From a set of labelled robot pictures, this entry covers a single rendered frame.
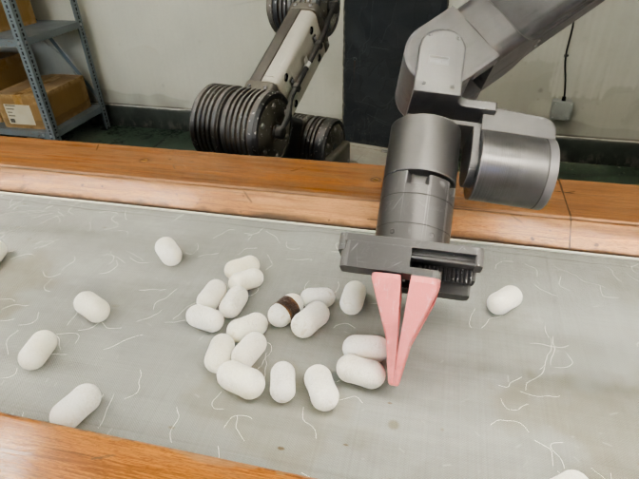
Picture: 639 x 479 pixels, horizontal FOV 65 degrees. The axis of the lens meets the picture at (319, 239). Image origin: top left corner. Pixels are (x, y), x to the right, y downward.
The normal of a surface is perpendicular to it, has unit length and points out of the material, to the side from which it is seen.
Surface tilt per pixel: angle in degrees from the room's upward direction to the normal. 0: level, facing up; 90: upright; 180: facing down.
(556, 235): 45
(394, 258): 39
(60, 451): 0
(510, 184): 85
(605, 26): 90
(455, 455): 0
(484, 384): 0
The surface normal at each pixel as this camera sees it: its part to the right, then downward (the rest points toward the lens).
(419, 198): -0.04, -0.29
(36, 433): -0.03, -0.83
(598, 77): -0.27, 0.55
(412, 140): -0.48, -0.33
